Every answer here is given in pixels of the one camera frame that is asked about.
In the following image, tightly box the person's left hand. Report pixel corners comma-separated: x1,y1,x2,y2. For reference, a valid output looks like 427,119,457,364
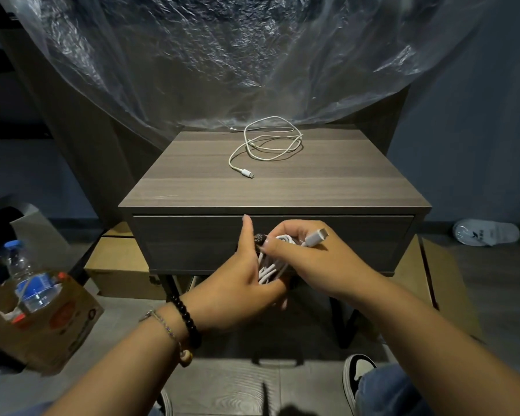
181,215,290,334

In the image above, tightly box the person's right hand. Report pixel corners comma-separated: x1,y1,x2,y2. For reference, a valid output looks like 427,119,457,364
259,219,388,304

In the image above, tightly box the white charging cable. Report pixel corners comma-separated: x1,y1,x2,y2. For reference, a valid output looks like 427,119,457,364
228,116,303,179
257,228,330,285

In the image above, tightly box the person's left forearm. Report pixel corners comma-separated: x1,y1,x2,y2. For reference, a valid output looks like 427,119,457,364
43,299,200,416

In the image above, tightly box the person's right forearm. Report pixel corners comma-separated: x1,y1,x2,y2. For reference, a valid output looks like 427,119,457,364
355,273,520,416

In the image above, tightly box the grey wooden nightstand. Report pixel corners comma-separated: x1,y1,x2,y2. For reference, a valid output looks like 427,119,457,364
118,127,432,347

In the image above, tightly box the nightstand drawer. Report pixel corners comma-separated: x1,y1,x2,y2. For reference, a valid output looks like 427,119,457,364
132,214,416,273

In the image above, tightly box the plain cardboard box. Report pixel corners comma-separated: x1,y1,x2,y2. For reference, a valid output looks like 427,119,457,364
83,236,170,300

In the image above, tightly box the black and white sneaker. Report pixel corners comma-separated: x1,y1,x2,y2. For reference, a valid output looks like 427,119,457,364
342,354,378,415

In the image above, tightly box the clear plastic sheet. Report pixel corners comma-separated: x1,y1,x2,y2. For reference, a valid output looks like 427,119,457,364
0,0,499,148

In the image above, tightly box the grey paper bag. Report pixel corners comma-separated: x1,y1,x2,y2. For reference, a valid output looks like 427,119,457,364
0,199,72,273

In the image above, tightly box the person's blue jeans leg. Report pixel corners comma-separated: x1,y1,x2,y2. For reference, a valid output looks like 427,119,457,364
355,364,520,416

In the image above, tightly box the brown cardboard box with print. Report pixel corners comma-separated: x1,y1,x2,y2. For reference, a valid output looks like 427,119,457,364
0,271,105,374

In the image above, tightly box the clear plastic water bottle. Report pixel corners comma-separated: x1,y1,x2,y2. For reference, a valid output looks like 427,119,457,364
3,240,63,313

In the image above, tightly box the white slipper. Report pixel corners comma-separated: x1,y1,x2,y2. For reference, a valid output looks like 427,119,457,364
452,218,520,247

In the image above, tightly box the loose white charging cable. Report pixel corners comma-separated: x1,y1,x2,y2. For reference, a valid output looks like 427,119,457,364
228,116,303,179

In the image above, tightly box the black bead bracelet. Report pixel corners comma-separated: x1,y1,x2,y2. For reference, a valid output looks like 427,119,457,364
169,295,203,349

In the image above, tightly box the thin cord bracelet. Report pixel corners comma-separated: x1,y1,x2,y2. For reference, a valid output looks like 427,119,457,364
139,309,194,368

